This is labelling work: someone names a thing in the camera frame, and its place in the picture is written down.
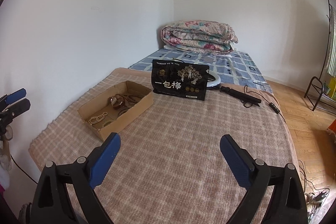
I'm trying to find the white pearl necklace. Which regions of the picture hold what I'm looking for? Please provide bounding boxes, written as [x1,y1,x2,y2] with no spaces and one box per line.
[88,111,109,125]

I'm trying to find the red strap wristwatch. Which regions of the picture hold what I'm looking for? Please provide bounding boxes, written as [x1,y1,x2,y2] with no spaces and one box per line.
[109,96,125,110]

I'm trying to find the brown wooden bead necklace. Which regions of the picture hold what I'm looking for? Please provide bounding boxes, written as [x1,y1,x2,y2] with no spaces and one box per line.
[115,93,146,104]

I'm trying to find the dark green bangle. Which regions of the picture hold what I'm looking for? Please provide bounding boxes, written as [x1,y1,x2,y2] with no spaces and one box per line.
[117,107,129,117]

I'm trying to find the white gloved left hand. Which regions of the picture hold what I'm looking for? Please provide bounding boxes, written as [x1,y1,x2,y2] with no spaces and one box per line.
[0,126,13,193]

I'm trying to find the cardboard box tray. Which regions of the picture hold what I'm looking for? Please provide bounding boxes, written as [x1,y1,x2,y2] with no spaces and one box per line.
[78,81,153,140]

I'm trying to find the black folded tripod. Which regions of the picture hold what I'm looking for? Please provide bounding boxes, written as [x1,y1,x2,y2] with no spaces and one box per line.
[219,86,261,106]

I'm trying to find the pink plaid blanket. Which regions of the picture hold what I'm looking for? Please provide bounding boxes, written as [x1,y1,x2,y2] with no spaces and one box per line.
[30,68,307,223]

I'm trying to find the black clothes rack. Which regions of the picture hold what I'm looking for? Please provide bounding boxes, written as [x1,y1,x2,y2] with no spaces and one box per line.
[304,0,335,115]

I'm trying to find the blue patterned bed sheet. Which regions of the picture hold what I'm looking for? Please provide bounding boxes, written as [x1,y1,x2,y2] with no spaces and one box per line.
[130,48,272,93]

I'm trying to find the black snack bag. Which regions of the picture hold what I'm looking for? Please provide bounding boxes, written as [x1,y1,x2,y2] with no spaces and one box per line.
[151,59,210,101]

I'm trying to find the yellow box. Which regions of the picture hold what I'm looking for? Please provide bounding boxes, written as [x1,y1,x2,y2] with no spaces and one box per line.
[323,78,336,99]

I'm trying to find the folded floral quilt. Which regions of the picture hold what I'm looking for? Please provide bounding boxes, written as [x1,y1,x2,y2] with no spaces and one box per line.
[161,20,239,55]

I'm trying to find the striped hanging towel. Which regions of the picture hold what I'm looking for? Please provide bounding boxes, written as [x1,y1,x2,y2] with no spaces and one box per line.
[325,6,336,77]

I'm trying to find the black cable with switch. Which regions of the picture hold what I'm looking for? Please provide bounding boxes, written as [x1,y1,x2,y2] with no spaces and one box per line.
[243,84,287,123]

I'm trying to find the floor cables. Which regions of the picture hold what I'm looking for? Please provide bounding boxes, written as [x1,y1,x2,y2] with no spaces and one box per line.
[297,159,332,214]

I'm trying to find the white ring light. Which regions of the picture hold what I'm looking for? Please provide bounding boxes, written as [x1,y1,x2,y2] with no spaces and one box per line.
[207,71,221,89]

